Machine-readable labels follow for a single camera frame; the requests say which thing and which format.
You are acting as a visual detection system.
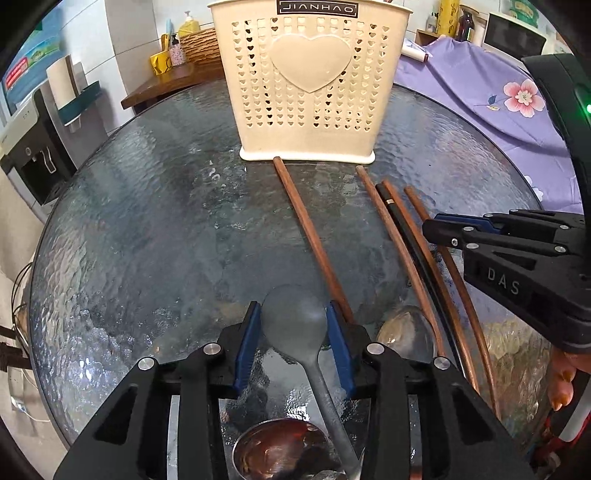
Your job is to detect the teal paper cup dispenser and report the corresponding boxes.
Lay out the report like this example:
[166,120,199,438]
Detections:
[46,54,105,134]

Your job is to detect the dark wooden side table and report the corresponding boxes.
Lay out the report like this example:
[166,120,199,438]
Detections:
[121,62,227,110]

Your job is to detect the cream perforated utensil basket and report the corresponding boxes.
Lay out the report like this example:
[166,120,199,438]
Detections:
[206,0,413,163]

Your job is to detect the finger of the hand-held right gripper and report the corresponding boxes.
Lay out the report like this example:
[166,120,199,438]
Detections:
[422,218,580,259]
[436,209,583,234]

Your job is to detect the person's right hand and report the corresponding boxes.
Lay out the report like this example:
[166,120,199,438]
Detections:
[549,347,580,412]

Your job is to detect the purple floral cloth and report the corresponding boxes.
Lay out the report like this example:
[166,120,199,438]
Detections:
[392,36,583,215]

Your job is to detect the pink patterned bottle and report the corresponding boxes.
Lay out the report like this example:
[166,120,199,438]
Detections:
[169,33,186,68]

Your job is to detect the yellow soap bottle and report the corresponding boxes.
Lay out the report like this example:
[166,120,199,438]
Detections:
[178,10,208,38]

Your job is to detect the large metal spoon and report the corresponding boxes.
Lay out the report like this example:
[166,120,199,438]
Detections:
[231,418,352,480]

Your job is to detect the black chopstick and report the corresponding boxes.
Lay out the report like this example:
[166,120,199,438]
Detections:
[375,183,467,377]

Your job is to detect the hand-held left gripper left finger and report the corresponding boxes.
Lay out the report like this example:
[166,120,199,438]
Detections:
[53,301,263,480]

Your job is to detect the grey spoon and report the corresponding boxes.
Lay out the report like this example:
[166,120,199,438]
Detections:
[261,285,365,480]

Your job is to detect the yellow mug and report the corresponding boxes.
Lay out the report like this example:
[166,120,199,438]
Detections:
[148,34,174,75]

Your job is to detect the beige cloth cover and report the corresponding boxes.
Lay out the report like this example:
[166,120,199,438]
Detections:
[0,171,51,352]

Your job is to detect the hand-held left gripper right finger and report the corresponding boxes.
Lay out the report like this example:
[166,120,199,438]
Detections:
[324,302,539,480]

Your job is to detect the white microwave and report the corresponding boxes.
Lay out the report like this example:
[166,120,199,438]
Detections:
[480,11,561,58]

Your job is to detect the white water dispenser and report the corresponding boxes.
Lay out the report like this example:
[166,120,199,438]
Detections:
[0,88,79,217]

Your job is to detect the white lint roller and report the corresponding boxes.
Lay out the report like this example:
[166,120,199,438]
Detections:
[401,37,430,63]

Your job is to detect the brown glass bottle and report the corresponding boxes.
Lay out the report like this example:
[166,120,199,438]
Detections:
[457,7,476,42]

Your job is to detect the brown wooden chopstick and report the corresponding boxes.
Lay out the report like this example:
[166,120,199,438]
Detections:
[381,179,483,398]
[272,156,356,325]
[355,165,448,358]
[404,185,502,418]

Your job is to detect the wicker basket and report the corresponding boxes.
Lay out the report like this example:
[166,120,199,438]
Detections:
[178,27,222,65]

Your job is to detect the blue water jug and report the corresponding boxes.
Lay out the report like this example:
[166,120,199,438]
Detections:
[0,9,65,116]

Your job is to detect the black cables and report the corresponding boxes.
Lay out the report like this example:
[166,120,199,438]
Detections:
[9,263,34,326]

